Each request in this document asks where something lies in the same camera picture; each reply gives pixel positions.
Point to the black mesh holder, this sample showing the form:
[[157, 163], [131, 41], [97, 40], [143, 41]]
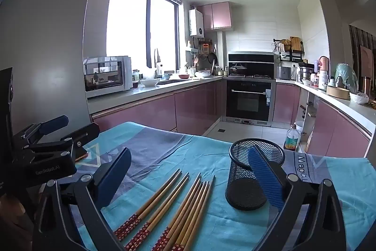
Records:
[[241, 186]]

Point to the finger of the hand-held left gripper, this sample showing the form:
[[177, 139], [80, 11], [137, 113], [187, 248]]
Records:
[[85, 136], [55, 123]]

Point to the wooden cutting board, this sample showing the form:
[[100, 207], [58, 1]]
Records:
[[296, 43]]

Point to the black smartphone copper edge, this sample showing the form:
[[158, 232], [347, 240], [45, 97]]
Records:
[[82, 156]]

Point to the white canister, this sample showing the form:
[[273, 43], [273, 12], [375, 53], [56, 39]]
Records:
[[323, 82]]

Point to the copper tumbler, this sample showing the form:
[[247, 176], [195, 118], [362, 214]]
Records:
[[367, 85]]

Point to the white water heater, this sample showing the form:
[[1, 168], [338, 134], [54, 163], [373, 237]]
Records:
[[196, 21]]

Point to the red bowl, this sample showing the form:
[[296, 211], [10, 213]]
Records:
[[184, 76]]

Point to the pink thermos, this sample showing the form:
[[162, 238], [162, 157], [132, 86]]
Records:
[[323, 62]]

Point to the dark striped curtain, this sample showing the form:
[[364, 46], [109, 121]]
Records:
[[354, 48]]

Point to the brown wooden board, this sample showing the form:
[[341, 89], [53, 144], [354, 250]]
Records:
[[366, 61]]

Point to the teal grey tablecloth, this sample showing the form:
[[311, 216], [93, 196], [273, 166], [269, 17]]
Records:
[[176, 151]]

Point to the white plastic bag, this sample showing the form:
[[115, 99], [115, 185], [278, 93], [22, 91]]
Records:
[[359, 98]]

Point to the kitchen window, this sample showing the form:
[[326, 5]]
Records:
[[126, 27]]

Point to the black range hood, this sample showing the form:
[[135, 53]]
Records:
[[258, 62]]

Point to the black built-in oven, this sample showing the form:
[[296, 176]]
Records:
[[248, 104]]

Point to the stainless steamer pot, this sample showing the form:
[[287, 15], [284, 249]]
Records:
[[305, 73]]

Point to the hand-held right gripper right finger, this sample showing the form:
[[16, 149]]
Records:
[[264, 176]]

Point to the white bowl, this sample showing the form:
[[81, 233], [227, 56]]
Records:
[[149, 82]]

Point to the white microwave oven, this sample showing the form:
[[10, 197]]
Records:
[[102, 77]]

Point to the round bamboo steamer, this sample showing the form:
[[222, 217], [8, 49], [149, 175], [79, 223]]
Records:
[[337, 93]]

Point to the bunch of wooden chopsticks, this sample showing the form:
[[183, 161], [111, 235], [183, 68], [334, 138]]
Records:
[[185, 209]]

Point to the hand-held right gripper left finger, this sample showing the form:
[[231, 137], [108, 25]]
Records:
[[114, 177]]

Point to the kitchen faucet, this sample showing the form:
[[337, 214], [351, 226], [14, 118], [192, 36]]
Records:
[[156, 58]]

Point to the hanging frying pan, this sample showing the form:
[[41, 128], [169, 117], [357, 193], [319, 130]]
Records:
[[212, 58]]

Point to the pink wall cabinet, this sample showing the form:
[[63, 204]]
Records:
[[217, 15]]

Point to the pot with glass lid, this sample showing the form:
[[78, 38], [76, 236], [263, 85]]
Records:
[[238, 69]]

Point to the black wall rack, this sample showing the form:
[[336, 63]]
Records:
[[289, 55]]

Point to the pink base cabinet row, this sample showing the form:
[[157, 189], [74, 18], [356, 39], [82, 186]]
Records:
[[335, 130], [285, 104], [147, 112]]

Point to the green mesh food cover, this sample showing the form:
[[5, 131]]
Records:
[[348, 76]]

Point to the cooking oil bottle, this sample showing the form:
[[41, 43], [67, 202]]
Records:
[[290, 140]]

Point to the glass jar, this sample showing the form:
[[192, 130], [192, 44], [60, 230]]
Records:
[[135, 76]]

